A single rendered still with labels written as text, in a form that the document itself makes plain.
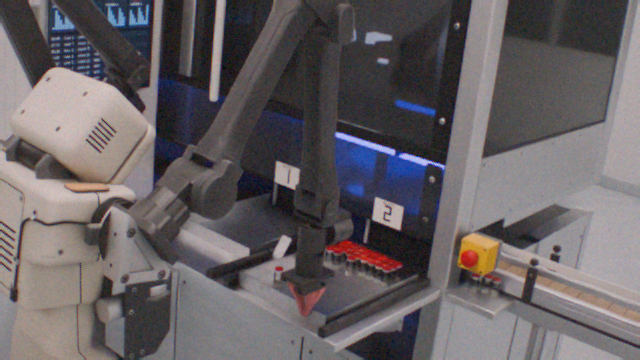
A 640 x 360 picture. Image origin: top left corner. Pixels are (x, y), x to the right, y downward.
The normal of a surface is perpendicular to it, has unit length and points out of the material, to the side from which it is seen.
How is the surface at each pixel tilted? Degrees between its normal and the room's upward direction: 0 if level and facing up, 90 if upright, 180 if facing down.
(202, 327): 90
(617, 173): 90
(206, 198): 92
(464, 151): 90
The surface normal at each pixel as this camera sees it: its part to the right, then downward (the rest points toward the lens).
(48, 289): 0.73, 0.29
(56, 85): -0.42, -0.53
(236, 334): -0.64, 0.16
